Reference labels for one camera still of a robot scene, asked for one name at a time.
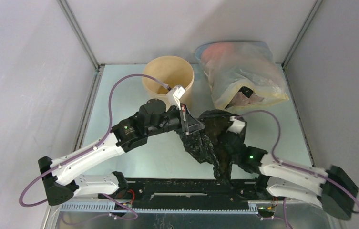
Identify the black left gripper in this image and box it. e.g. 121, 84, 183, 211
146, 104, 205, 137

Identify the black plastic trash bag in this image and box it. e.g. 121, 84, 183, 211
176, 109, 248, 187

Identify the beige round trash bin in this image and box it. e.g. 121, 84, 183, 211
142, 56, 195, 108

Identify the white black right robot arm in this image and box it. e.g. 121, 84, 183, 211
225, 144, 359, 221

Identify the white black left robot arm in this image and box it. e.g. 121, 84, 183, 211
38, 99, 205, 206

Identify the translucent bag of supplies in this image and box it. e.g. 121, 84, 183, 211
194, 41, 289, 112

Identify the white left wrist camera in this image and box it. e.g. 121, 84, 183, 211
166, 85, 186, 110

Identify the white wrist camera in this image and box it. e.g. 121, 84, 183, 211
166, 85, 186, 110
227, 116, 246, 134

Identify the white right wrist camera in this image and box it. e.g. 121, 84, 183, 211
227, 116, 246, 134

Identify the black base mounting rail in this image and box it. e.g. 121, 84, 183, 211
114, 178, 273, 212

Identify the aluminium frame post left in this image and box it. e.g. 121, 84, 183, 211
56, 0, 100, 71

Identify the aluminium frame post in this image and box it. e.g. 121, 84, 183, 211
56, 0, 100, 71
282, 0, 324, 70

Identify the aluminium frame post right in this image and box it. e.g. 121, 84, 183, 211
282, 0, 324, 70

